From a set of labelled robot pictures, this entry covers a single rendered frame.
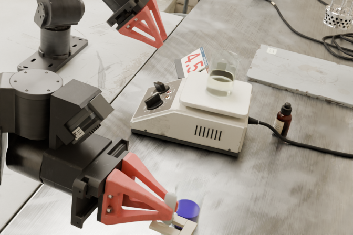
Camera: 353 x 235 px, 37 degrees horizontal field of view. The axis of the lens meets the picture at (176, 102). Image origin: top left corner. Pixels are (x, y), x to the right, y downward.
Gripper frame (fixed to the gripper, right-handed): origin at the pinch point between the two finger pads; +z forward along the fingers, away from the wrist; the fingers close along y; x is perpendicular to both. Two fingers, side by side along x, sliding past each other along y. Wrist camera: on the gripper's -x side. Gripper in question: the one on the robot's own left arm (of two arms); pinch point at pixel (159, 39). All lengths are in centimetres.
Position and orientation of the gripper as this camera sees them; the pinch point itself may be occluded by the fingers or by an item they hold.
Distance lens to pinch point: 98.2
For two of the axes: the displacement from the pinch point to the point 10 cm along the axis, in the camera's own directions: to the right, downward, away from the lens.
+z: 6.7, 7.1, 2.4
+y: 1.9, -4.7, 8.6
